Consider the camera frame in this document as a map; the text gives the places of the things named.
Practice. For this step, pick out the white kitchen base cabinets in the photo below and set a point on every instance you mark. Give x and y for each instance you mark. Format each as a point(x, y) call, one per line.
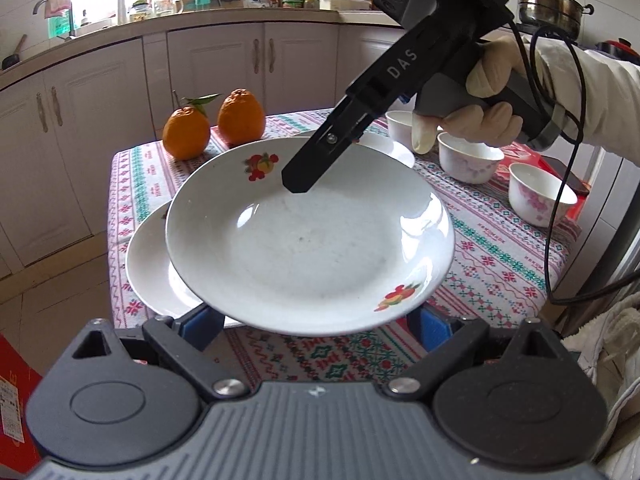
point(100, 125)

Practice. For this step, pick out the white plastic tray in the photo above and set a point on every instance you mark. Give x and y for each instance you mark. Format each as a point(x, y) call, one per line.
point(345, 3)

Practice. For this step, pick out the red carton with white label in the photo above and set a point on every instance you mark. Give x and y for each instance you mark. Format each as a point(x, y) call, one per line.
point(12, 400)

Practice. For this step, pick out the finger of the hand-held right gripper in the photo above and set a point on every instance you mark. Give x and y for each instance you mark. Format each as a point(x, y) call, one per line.
point(310, 165)

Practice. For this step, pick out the steel pot with lid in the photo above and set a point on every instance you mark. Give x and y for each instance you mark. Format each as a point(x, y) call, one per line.
point(550, 5)

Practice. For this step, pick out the person's right hand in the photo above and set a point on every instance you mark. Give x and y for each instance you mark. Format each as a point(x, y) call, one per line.
point(490, 127)

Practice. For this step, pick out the person's white fleece jacket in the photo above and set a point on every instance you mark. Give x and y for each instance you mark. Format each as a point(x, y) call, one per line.
point(612, 360)

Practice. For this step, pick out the white plastic bottle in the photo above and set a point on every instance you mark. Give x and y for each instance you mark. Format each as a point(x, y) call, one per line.
point(122, 7)

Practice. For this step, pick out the pink cloth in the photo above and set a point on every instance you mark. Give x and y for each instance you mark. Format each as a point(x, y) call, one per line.
point(59, 5)

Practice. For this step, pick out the person's right forearm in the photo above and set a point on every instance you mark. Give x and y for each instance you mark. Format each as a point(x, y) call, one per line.
point(605, 95)

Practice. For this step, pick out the black smartphone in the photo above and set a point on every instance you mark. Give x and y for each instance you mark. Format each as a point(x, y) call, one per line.
point(562, 172)

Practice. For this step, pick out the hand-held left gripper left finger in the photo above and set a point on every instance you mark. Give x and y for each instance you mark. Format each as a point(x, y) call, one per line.
point(200, 324)

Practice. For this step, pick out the orange with green leaf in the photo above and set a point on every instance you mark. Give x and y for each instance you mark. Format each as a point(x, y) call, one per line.
point(185, 132)

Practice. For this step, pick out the patterned tablecloth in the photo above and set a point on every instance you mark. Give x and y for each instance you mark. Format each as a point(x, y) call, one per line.
point(495, 260)

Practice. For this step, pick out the kitchen countertop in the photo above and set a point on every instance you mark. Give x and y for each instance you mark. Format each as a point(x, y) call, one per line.
point(210, 16)

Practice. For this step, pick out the red kitchen appliance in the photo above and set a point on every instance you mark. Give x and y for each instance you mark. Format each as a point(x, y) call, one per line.
point(620, 50)

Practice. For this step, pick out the white plate with fruit print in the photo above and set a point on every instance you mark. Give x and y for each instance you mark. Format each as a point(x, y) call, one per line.
point(310, 250)

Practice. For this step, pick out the glass mug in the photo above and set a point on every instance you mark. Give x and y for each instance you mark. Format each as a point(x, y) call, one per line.
point(167, 6)

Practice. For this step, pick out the metal faucet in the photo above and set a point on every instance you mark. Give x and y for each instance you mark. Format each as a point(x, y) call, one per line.
point(41, 1)

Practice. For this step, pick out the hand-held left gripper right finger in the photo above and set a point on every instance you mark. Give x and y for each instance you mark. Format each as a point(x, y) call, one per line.
point(434, 327)

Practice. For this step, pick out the white bowl with pink flowers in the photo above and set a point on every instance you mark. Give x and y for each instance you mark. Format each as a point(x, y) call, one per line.
point(400, 127)
point(537, 195)
point(470, 162)

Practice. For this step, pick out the green dish soap bottle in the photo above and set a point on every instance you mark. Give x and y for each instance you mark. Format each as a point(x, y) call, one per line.
point(62, 25)

